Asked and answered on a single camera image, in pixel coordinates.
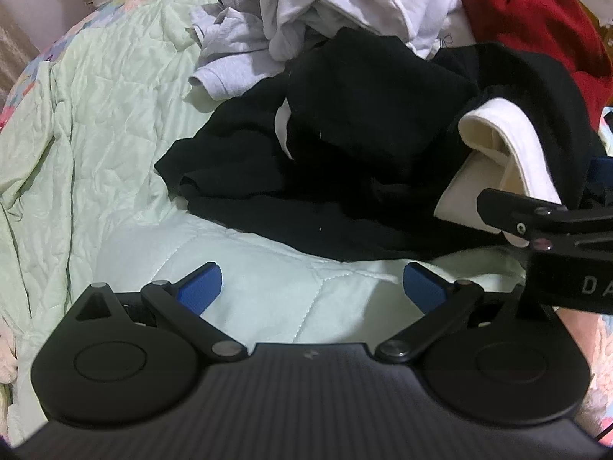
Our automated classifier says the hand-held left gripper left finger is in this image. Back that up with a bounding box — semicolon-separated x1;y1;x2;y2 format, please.
72;262;250;362

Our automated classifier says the red garment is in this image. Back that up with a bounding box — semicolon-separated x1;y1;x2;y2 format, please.
462;0;613;130

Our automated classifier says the beige curtain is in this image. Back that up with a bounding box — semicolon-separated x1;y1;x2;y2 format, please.
0;2;32;104

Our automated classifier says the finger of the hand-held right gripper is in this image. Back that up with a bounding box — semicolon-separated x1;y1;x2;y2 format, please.
476;187;613;252
582;156;613;209

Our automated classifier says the large black garment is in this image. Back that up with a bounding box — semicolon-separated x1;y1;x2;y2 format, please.
154;43;613;262

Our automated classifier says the pale pink cloth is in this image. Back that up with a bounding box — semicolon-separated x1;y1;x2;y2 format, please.
0;316;20;384

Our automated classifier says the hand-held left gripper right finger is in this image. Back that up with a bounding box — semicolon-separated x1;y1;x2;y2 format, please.
375;262;561;365

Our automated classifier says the cream white garment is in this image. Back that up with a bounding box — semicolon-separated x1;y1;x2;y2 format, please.
433;98;563;247

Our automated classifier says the light green patchwork quilt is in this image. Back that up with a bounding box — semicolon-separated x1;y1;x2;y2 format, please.
0;0;530;446

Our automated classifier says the light grey garment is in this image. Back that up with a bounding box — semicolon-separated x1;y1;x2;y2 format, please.
189;0;307;101

